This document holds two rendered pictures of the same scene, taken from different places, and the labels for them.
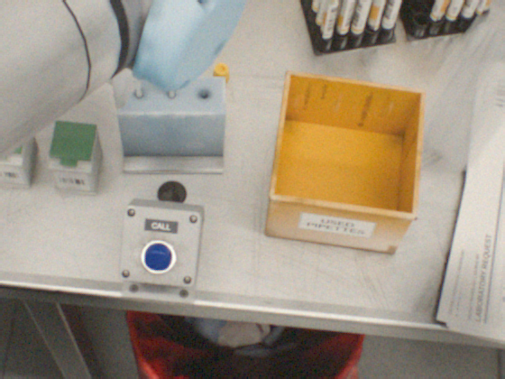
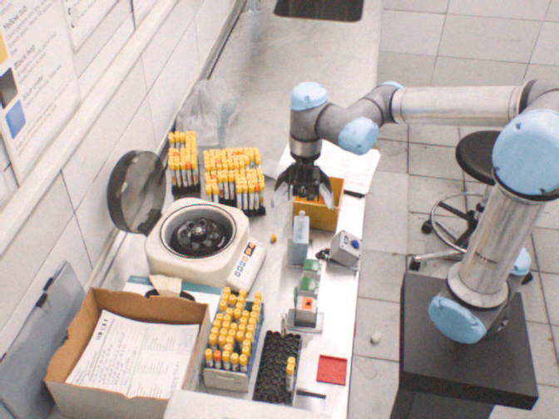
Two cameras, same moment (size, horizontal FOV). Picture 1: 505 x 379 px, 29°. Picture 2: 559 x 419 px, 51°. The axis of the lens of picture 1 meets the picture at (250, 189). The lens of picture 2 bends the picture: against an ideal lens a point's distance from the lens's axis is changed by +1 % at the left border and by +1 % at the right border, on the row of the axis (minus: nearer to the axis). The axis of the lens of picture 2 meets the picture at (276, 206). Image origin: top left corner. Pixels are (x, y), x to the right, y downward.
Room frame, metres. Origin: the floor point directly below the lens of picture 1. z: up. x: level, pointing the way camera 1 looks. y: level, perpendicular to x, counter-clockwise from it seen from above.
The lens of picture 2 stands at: (0.30, 1.17, 2.08)
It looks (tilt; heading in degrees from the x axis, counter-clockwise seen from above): 43 degrees down; 281
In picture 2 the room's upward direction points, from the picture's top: 1 degrees clockwise
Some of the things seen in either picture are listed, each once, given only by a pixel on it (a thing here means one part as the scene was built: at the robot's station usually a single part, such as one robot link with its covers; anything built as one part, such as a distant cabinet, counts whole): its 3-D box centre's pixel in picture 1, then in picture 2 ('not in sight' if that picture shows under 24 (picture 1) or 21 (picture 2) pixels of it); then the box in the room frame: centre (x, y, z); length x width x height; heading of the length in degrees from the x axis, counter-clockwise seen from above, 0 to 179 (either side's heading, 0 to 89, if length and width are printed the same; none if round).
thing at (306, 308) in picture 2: not in sight; (305, 311); (0.39, 0.31, 0.92); 0.05 x 0.04 x 0.06; 4
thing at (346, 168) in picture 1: (342, 164); (318, 202); (0.41, -0.08, 0.92); 0.13 x 0.13 x 0.10; 89
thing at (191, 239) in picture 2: not in sight; (199, 238); (0.70, 0.16, 0.97); 0.15 x 0.15 x 0.07
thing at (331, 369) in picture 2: not in sight; (332, 369); (0.31, 0.43, 0.88); 0.07 x 0.07 x 0.01; 1
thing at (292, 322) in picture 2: not in sight; (305, 317); (0.39, 0.31, 0.89); 0.09 x 0.05 x 0.04; 4
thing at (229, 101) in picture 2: not in sight; (216, 95); (0.85, -0.55, 0.94); 0.20 x 0.17 x 0.14; 72
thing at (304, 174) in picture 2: not in sight; (304, 171); (0.43, 0.14, 1.23); 0.09 x 0.08 x 0.12; 99
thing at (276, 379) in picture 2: not in sight; (278, 355); (0.43, 0.45, 0.93); 0.17 x 0.09 x 0.11; 92
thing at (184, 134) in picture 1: (172, 120); (300, 242); (0.44, 0.08, 0.92); 0.10 x 0.07 x 0.10; 98
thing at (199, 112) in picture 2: not in sight; (198, 118); (0.86, -0.36, 0.97); 0.26 x 0.17 x 0.19; 107
